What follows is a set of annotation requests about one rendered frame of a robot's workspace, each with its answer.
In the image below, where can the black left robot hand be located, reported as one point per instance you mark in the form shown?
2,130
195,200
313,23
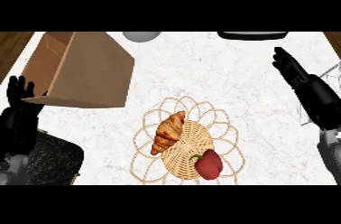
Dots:
20,119

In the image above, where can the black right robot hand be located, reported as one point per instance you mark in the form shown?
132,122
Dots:
310,92

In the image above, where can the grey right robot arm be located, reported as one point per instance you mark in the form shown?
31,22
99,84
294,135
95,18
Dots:
331,155

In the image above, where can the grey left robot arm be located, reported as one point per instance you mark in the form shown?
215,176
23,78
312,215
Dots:
14,170

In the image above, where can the red bell pepper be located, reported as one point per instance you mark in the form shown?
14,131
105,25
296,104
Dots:
210,166

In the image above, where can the woven wicker placemat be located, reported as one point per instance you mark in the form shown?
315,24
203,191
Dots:
188,163

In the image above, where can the dark speckled slab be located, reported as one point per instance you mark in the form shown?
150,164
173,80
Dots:
55,161

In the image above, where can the brown cardboard box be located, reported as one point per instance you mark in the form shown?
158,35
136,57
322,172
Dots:
93,74

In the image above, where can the black appliance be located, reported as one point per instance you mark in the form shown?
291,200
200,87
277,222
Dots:
251,35

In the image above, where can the golden brown croissant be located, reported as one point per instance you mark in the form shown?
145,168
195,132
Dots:
167,132

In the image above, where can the grey round bowl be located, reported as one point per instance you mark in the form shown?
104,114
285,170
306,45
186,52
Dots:
141,36

